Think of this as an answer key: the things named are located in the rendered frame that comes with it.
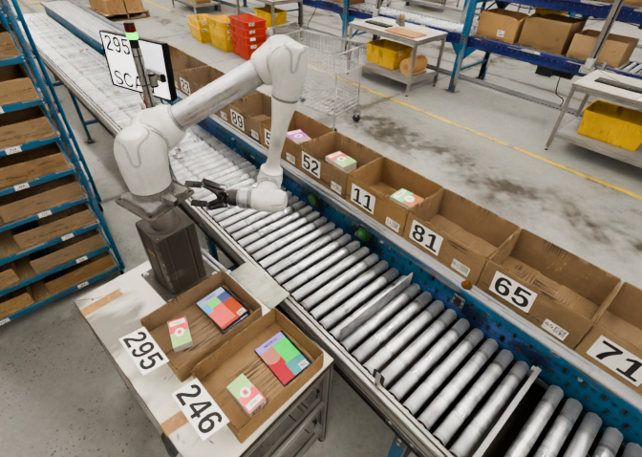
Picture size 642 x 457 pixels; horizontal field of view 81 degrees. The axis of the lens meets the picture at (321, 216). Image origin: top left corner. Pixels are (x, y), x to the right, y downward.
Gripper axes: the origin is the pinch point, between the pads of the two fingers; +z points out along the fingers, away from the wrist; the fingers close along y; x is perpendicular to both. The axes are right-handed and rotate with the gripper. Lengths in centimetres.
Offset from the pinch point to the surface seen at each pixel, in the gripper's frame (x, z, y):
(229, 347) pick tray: -60, -25, 14
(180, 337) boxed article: -56, -5, 19
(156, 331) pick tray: -52, 7, 24
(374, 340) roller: -53, -82, 18
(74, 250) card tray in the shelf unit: 13, 92, 88
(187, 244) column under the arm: -19.7, -1.4, 9.2
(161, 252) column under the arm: -26.8, 6.3, 4.8
